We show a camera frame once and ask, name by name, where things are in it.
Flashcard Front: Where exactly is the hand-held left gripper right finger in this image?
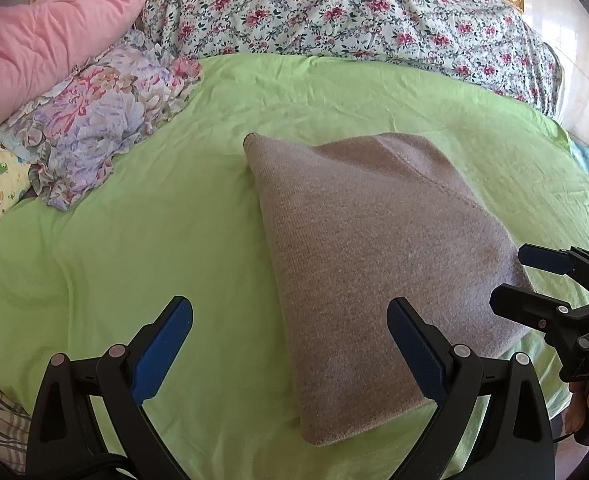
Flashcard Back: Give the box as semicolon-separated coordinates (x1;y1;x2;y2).
387;297;556;480

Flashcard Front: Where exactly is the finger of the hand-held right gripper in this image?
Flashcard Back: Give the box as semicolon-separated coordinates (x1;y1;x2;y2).
518;243;589;286
489;284;589;342

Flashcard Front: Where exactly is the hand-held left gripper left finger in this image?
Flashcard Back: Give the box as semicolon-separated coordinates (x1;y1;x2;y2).
26;296;194;480

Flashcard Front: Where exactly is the beige knit sweater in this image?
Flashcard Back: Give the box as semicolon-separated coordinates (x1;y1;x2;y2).
243;131;538;447

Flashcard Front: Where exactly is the light green bed sheet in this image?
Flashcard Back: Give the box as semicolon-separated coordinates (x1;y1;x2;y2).
0;54;589;480

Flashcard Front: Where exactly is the pastel floral ruffled pillow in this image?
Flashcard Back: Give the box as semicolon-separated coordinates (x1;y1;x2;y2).
0;29;204;211

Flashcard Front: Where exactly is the red floral white quilt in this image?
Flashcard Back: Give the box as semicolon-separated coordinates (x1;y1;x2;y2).
139;0;565;121

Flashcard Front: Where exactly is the pink quilt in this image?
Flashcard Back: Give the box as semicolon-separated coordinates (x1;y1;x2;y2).
0;0;172;143

